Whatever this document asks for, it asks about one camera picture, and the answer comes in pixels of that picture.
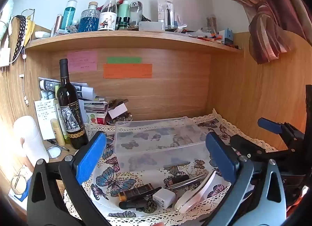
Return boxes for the packaged electric toothbrush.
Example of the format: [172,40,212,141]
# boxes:
[157,0,177,28]

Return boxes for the clear bottle with cartoon label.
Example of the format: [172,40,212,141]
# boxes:
[98,0,118,31]

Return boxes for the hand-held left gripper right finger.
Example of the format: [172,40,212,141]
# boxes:
[206,132,287,226]

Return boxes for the clear plastic storage box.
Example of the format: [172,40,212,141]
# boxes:
[114,117,213,172]

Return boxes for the blue glass bottle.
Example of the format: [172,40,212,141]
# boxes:
[79,2,100,33]

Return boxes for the white cylinder cup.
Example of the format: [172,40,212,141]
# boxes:
[13,115,50,165]

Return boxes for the orange paper note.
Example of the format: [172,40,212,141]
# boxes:
[103,63,153,79]

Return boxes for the black bead chain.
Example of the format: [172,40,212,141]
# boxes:
[12,15,27,62]

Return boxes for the butterfly print lace tablecloth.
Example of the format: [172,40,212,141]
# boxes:
[63,109,278,226]

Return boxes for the wooden shelf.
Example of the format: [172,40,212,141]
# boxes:
[24,30,243,53]

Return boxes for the black clip tool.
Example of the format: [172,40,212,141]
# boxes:
[119,200,150,209]

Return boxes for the striped brown curtain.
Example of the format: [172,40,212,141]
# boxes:
[208,0,312,65]

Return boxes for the white wall plug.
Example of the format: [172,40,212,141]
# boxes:
[0,47,12,68]

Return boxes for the white flat box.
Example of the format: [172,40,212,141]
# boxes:
[138,21,166,33]

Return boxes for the dark lipstick tube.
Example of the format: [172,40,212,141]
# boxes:
[167,174,190,185]

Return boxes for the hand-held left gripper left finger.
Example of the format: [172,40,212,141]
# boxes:
[27,132,112,226]

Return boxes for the glass jar with sticks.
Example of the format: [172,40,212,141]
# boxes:
[206,16,218,34]

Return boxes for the black ballpoint pen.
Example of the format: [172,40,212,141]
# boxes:
[47,139,70,152]

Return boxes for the white card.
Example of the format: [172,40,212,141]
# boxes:
[108,104,129,119]

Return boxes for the white handwritten note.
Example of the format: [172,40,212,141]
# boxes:
[34,99,59,141]

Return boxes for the pile of papers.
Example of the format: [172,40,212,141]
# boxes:
[38,77,109,124]

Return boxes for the green pump bottle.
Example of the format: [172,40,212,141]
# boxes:
[118,0,131,18]

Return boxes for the green paper note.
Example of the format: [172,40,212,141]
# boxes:
[107,57,142,64]

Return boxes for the pink paper note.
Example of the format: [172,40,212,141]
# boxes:
[67,51,98,72]

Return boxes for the wire rim glasses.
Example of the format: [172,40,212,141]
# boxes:
[11,167,32,195]

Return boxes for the dark wine bottle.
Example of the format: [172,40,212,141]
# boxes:
[57,58,90,150]

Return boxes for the white charger adapter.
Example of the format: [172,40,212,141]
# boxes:
[152,188,176,209]

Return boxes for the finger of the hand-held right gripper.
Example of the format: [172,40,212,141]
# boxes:
[230,134,285,162]
[258,117,305,144]

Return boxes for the pink metallic tube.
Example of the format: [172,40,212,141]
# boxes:
[54,14,63,34]

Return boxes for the white cable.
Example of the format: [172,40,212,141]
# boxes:
[19,53,30,107]

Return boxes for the teal bottle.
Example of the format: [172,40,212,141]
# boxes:
[61,0,78,31]

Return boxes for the bronze ornament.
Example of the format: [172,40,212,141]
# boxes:
[136,199,159,215]

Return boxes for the small round mirror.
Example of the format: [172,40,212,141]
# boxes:
[46,146,62,159]

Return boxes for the blue and white box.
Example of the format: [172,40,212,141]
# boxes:
[219,28,234,45]

